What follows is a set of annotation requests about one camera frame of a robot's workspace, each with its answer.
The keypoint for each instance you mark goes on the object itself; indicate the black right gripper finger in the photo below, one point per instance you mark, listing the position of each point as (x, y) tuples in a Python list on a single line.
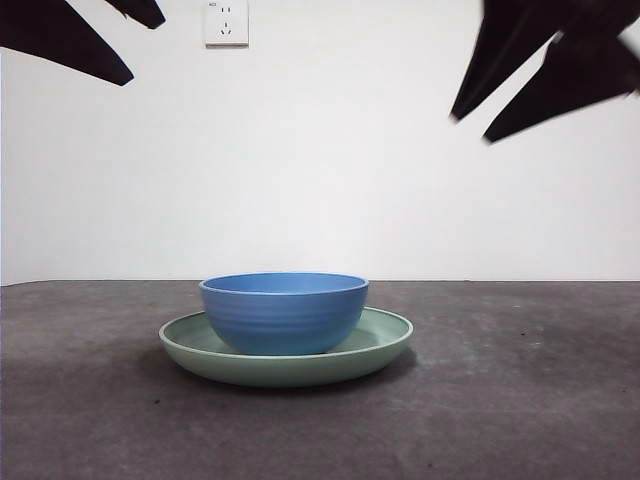
[(575, 75), (515, 35)]

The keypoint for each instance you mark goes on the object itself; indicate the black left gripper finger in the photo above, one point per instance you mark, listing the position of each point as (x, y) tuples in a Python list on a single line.
[(142, 12), (55, 35)]

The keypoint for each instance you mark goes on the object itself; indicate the blue ribbed bowl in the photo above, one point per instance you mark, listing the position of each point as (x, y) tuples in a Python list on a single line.
[(285, 320)]

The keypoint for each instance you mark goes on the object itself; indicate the pale green plate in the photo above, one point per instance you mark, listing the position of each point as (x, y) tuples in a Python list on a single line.
[(280, 372)]

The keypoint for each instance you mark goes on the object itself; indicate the white wall socket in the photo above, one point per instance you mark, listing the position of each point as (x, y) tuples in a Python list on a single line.
[(226, 25)]

